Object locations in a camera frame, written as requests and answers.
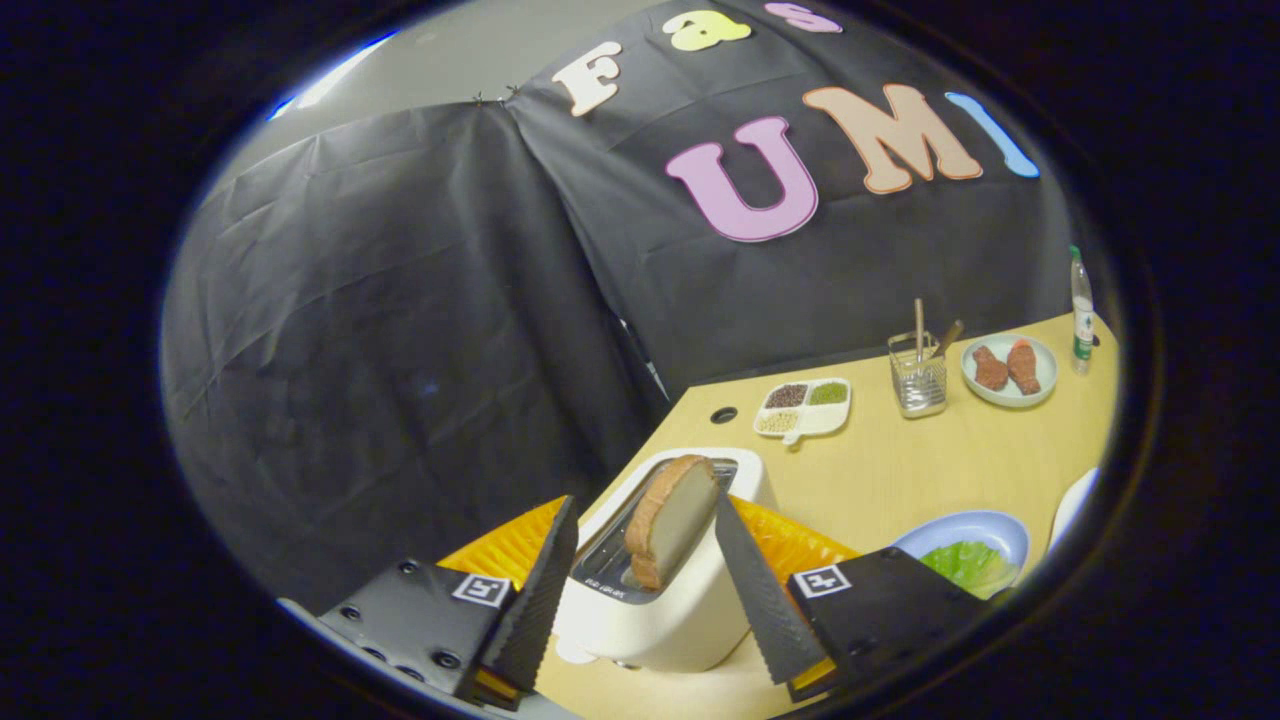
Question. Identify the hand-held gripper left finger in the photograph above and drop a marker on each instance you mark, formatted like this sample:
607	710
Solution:
540	600

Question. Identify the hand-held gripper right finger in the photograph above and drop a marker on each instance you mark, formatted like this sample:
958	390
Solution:
765	600

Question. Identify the toasted bread slice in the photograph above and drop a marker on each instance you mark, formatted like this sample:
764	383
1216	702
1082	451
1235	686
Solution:
675	520

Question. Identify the green lettuce leaf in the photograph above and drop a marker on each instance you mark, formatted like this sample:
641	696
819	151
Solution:
970	568

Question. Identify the cream white toaster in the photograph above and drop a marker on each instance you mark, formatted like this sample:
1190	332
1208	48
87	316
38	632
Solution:
660	630

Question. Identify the white divided condiment dish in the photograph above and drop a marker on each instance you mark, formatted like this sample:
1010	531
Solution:
805	420

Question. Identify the black table grommet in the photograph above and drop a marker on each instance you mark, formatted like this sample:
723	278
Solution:
723	415

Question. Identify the light blue round plate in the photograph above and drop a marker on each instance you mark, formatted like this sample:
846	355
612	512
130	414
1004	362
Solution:
965	525

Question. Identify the black backdrop cloth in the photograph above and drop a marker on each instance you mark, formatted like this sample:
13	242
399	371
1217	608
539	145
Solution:
400	330

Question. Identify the light wooden stick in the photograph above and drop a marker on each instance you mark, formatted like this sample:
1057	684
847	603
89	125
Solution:
919	325

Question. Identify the white square plate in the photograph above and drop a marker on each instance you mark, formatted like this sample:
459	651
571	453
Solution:
1072	505

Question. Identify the brown wooden spoon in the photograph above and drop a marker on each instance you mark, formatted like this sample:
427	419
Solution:
950	337

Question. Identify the brown meat patty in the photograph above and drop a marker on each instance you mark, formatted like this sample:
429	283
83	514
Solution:
990	370
1023	368

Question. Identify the pale green round plate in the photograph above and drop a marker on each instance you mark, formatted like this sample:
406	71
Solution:
1045	370

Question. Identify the clear plastic water bottle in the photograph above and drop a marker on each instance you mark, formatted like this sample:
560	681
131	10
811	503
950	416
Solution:
1081	320

